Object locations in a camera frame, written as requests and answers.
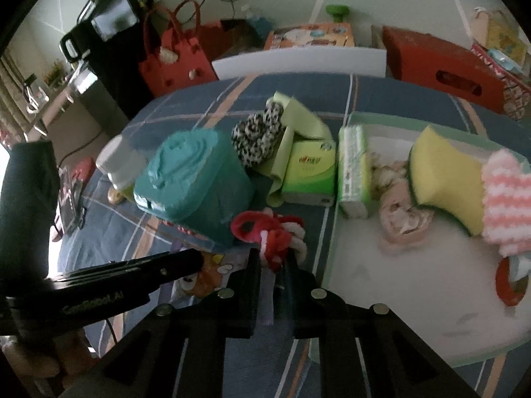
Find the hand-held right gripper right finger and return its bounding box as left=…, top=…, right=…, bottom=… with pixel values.
left=286, top=253, right=478, bottom=398

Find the pink patterned cloth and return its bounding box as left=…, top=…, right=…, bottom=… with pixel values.
left=369, top=149, right=434, bottom=245

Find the beige gift bag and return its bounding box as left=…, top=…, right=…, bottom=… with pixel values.
left=473, top=8, right=531, bottom=63

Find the black white spotted scrunchie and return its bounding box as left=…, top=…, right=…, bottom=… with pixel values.
left=231, top=103, right=287, bottom=168

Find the green tissue pack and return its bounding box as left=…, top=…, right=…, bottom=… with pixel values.
left=337, top=124, right=372, bottom=219
left=280, top=140, right=337, bottom=207

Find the red white fuzzy scrunchie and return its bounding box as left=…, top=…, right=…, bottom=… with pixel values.
left=230, top=209, right=308, bottom=272

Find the orange toy box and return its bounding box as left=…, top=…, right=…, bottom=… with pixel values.
left=264, top=23, right=355, bottom=51

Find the light green cloth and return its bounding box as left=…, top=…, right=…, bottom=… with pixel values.
left=251, top=95, right=333, bottom=206

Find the grey side table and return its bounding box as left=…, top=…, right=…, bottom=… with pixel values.
left=25, top=70, right=125, bottom=166

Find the person's left hand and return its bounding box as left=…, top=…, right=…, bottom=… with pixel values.
left=0, top=327, right=90, bottom=386

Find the purple cartoon packet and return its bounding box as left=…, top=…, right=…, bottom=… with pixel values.
left=172, top=249, right=276, bottom=326

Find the red patterned basket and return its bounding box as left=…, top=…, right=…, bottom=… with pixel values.
left=471, top=43, right=531, bottom=121

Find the red tote bag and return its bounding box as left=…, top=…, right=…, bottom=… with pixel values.
left=139, top=0, right=218, bottom=98

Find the small red object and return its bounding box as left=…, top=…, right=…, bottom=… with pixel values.
left=72, top=158, right=96, bottom=183

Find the light blue cloth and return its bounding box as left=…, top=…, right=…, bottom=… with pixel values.
left=509, top=255, right=531, bottom=285

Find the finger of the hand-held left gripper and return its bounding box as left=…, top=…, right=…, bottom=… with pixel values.
left=50, top=249, right=204, bottom=295

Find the red tape roll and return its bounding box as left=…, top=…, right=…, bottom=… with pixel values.
left=495, top=257, right=529, bottom=307

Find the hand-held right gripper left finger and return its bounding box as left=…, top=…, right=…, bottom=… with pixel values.
left=58, top=249, right=262, bottom=398

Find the white tray with green rim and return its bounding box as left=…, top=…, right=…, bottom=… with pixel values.
left=308, top=112, right=531, bottom=367

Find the teal wet wipes pack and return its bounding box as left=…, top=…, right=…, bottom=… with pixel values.
left=133, top=130, right=255, bottom=247

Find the dark plastic packet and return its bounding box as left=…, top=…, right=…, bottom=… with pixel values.
left=58, top=166, right=81, bottom=233

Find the glass jar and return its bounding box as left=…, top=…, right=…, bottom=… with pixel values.
left=25, top=75, right=48, bottom=112

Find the small green plant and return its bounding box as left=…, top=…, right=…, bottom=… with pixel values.
left=43, top=62, right=67, bottom=88

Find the white capped green bottle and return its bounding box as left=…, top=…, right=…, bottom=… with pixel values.
left=96, top=135, right=148, bottom=202

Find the white bed board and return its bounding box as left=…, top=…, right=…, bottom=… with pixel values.
left=211, top=47, right=387, bottom=80

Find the red storage box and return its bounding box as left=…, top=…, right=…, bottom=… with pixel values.
left=382, top=26, right=509, bottom=114

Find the pink white striped fuzzy sock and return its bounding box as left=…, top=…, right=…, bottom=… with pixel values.
left=481, top=149, right=531, bottom=258

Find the black countertop appliance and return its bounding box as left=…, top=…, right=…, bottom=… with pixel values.
left=60, top=0, right=142, bottom=63

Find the yellow sponge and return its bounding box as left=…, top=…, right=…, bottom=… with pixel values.
left=409, top=124, right=498, bottom=237

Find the clear water bottle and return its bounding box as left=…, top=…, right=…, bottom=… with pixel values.
left=245, top=6, right=274, bottom=38

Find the black power cable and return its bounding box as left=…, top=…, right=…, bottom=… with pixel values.
left=58, top=133, right=104, bottom=166

